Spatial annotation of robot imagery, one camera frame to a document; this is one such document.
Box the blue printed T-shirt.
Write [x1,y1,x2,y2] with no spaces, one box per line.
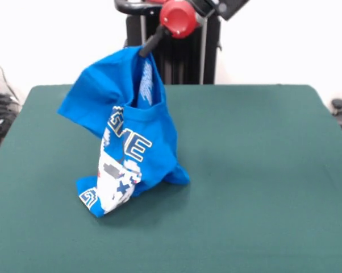
[56,46,191,219]

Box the black office chair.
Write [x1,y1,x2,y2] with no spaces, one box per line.
[331,98,342,143]

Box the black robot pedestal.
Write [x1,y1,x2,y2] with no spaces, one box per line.
[114,0,226,85]

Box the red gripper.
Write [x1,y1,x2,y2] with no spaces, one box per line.
[139,0,203,57]

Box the black cable tangle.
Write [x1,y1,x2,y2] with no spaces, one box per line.
[0,52,23,150]

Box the dark green table cloth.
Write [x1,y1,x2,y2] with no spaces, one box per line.
[0,84,342,273]

